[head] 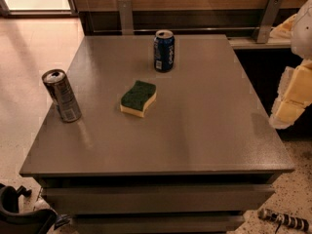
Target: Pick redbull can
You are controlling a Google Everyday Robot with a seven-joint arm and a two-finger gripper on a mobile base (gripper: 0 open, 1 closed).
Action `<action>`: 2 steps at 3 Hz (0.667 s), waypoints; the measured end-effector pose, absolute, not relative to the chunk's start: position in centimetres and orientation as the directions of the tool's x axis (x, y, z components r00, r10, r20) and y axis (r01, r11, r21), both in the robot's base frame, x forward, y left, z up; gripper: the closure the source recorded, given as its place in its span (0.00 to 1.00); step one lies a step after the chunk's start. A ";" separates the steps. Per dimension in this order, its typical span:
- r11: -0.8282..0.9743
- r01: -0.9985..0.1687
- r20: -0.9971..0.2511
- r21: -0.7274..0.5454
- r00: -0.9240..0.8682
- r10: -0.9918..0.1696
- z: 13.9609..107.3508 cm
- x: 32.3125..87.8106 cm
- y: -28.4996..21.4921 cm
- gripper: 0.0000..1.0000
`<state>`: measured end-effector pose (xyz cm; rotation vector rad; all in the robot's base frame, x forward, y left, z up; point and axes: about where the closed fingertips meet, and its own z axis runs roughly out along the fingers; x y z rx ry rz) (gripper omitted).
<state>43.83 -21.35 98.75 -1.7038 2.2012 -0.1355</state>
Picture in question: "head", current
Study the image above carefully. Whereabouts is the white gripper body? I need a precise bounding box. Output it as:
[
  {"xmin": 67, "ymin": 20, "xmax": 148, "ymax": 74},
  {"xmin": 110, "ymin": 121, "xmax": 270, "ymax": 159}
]
[{"xmin": 291, "ymin": 0, "xmax": 312, "ymax": 59}]

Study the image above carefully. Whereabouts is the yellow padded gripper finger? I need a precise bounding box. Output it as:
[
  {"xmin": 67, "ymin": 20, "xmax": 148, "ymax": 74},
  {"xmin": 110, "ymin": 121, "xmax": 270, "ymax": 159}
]
[
  {"xmin": 270, "ymin": 14, "xmax": 296, "ymax": 39},
  {"xmin": 269, "ymin": 59, "xmax": 312, "ymax": 130}
]

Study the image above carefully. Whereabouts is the silver redbull can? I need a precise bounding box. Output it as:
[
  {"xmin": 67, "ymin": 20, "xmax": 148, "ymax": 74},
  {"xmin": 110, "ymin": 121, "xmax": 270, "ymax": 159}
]
[{"xmin": 42, "ymin": 69, "xmax": 82, "ymax": 123}]

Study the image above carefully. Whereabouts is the blue pepsi can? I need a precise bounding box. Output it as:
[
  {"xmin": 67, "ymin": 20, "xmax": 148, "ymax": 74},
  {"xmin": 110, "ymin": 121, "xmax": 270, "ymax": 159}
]
[{"xmin": 154, "ymin": 29, "xmax": 175, "ymax": 72}]

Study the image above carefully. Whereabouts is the grey drawer cabinet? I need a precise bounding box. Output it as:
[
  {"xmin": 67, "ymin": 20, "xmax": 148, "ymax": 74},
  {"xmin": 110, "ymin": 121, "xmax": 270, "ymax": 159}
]
[{"xmin": 20, "ymin": 35, "xmax": 293, "ymax": 234}]

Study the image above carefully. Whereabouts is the green yellow sponge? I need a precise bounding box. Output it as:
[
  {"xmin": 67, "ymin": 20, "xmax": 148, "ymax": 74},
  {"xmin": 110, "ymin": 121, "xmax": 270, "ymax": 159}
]
[{"xmin": 120, "ymin": 80, "xmax": 157, "ymax": 118}]

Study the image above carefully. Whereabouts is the right metal bracket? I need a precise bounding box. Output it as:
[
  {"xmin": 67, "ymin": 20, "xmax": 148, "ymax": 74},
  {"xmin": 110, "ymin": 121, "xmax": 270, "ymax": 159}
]
[{"xmin": 253, "ymin": 0, "xmax": 283, "ymax": 44}]

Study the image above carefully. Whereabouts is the metal bracket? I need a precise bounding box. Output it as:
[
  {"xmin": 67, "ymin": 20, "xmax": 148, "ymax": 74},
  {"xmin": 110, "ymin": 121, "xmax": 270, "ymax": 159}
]
[
  {"xmin": 253, "ymin": 0, "xmax": 283, "ymax": 44},
  {"xmin": 118, "ymin": 0, "xmax": 134, "ymax": 35}
]

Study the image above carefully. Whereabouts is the black white striped cable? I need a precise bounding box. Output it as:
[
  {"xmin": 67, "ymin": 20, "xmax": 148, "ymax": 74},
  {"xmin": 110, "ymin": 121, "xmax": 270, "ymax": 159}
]
[{"xmin": 257, "ymin": 208, "xmax": 312, "ymax": 234}]

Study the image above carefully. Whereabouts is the left metal bracket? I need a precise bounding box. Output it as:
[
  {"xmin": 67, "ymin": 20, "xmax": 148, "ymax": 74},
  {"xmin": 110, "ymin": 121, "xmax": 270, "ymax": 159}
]
[{"xmin": 118, "ymin": 0, "xmax": 134, "ymax": 35}]

